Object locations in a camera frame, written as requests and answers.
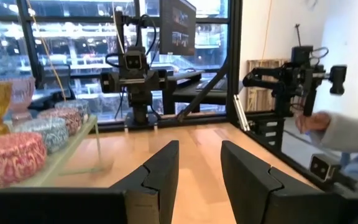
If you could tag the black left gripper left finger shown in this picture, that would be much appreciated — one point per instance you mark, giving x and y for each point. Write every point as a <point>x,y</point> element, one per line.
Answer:
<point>160,180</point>

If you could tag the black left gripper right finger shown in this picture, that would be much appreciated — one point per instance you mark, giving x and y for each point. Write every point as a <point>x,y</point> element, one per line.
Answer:
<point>247,186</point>

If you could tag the maroon patterned candle tin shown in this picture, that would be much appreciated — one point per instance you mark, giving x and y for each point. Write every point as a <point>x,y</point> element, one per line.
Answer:
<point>68,119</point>

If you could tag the blue speckled coaster disc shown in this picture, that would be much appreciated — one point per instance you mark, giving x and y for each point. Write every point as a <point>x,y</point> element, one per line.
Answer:
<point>50,133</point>

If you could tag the pink glass candle holder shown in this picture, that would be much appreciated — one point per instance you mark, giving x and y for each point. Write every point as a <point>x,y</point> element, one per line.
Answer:
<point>23,93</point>

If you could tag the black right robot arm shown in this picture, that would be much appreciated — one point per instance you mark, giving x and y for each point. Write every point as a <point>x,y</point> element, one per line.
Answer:
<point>140,105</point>

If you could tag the person's forearm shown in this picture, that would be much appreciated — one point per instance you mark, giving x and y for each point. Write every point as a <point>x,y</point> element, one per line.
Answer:
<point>353,133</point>

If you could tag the black stand with white labels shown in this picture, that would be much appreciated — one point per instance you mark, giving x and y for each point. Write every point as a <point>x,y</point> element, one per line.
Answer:
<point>266,133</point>

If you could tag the black desk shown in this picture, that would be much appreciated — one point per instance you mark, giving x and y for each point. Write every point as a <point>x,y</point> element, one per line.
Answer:
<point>185,93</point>

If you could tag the black computer monitor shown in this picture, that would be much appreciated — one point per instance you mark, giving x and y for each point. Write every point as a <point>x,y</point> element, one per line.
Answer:
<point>177,28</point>

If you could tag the green perforated metal shelf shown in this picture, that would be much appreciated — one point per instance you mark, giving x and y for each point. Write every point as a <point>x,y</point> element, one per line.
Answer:
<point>61,158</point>

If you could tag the person's hand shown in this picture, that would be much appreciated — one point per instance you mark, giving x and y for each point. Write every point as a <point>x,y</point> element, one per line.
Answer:
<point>312,122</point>

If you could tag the wooden pallet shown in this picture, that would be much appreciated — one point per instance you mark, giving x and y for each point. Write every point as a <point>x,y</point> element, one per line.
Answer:
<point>259,93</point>

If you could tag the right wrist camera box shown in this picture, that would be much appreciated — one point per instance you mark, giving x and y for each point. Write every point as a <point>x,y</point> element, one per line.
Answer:
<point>134,61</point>

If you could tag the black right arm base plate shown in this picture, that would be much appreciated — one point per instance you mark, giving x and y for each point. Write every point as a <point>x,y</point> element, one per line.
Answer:
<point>129,119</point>

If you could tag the silver aluminium bracket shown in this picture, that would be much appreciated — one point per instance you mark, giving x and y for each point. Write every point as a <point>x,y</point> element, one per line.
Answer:
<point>241,113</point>

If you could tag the black table-level camera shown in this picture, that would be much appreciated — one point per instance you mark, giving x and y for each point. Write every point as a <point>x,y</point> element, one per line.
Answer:
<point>320,167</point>

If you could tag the black aluminium table frame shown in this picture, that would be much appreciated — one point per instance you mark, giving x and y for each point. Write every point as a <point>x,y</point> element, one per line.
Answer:
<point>235,62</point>

